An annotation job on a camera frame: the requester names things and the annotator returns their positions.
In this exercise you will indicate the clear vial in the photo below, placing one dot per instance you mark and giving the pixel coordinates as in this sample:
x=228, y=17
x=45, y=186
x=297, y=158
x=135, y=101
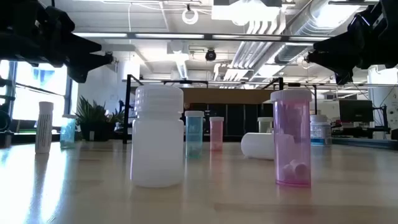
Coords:
x=265, y=124

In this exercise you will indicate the white bottle with ribbed cap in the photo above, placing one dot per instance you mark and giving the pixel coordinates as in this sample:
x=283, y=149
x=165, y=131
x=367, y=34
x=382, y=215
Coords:
x=157, y=146

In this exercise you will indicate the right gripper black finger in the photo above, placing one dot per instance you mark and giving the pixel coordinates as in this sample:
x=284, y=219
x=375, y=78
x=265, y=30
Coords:
x=337, y=43
x=339, y=63

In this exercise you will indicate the teal transparent pill bottle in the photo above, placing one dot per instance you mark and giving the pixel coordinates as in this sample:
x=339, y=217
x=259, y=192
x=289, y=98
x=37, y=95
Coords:
x=194, y=137

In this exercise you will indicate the large glass window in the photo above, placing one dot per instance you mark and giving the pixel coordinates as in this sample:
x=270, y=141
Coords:
x=40, y=93

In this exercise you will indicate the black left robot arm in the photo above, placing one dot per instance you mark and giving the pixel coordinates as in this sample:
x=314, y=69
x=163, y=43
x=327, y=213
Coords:
x=15, y=31

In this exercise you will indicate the black computer monitor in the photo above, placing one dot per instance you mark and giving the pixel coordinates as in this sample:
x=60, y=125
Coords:
x=356, y=110

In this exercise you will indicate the magenta transparent pill bottle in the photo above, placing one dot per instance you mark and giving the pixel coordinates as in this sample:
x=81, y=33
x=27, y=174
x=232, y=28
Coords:
x=291, y=140

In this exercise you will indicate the small pink pill bottle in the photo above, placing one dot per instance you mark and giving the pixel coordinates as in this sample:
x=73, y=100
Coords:
x=216, y=137

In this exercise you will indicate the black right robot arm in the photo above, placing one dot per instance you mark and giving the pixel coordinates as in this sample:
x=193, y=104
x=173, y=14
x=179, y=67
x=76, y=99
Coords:
x=391, y=31

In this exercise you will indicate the black cabinet row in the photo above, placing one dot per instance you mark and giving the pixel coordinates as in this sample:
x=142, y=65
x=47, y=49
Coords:
x=236, y=119

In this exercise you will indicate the green transparent pill bottle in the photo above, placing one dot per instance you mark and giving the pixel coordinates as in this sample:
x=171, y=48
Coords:
x=67, y=133

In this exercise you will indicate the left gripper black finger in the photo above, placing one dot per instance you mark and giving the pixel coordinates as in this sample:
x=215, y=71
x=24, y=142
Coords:
x=84, y=45
x=82, y=65

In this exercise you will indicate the green potted plant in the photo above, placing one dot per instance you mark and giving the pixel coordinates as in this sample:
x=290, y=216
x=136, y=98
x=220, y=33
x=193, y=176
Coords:
x=93, y=119

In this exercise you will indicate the white bottle with blue label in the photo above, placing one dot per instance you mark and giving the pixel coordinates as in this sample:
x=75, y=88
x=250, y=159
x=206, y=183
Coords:
x=321, y=132

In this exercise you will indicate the black beam with light strips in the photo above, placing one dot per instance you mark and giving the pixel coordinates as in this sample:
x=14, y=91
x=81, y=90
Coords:
x=208, y=36

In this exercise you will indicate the silver ventilation duct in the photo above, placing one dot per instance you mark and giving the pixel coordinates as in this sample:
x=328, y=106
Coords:
x=298, y=46

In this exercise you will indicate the wooden shelf with black legs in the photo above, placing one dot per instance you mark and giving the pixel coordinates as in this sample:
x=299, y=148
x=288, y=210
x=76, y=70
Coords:
x=227, y=96

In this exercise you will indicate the white tube with striped label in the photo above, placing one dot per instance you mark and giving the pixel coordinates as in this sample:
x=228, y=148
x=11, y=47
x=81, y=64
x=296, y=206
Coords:
x=44, y=127

